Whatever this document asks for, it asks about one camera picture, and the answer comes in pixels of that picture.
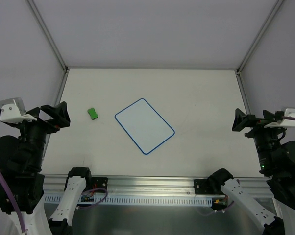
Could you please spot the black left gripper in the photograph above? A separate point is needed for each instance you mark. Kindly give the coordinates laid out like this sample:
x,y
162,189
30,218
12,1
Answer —
x,y
43,121

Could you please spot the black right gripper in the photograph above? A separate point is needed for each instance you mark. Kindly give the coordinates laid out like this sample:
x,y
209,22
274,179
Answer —
x,y
256,124

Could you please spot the green whiteboard eraser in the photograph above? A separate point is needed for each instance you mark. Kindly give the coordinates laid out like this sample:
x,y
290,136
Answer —
x,y
92,113

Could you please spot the blue-framed small whiteboard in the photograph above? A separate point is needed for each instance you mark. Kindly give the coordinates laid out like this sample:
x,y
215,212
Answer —
x,y
144,125

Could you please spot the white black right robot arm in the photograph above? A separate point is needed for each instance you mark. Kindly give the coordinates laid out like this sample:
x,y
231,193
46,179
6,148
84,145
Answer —
x,y
277,163

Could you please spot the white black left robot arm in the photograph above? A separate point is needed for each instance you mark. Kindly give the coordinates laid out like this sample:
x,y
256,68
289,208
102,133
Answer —
x,y
21,180

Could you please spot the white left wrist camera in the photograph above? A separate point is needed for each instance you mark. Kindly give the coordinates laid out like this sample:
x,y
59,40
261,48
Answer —
x,y
13,111

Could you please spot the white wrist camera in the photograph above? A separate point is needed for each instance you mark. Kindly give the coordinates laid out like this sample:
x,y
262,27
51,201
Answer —
x,y
13,111
285,119

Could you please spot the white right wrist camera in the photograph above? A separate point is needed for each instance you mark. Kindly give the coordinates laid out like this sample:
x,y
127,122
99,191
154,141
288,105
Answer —
x,y
285,119

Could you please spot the aluminium corner frame post right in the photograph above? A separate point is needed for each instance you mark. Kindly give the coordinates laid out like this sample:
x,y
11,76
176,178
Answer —
x,y
261,32

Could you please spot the aluminium corner frame post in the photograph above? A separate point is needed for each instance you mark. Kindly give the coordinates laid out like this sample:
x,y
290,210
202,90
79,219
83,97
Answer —
x,y
46,33
261,32

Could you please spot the aluminium front rail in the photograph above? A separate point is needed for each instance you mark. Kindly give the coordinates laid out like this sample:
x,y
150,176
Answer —
x,y
175,186

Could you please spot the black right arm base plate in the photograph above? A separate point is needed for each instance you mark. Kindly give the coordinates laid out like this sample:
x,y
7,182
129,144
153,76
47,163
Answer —
x,y
207,187

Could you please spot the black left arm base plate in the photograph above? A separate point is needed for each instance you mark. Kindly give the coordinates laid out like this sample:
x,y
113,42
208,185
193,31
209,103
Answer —
x,y
99,183

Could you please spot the aluminium corner frame post left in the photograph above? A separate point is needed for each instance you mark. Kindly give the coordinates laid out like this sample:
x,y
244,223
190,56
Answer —
x,y
46,33

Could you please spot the white slotted cable duct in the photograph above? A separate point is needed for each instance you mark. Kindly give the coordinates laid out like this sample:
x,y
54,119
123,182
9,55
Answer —
x,y
192,201

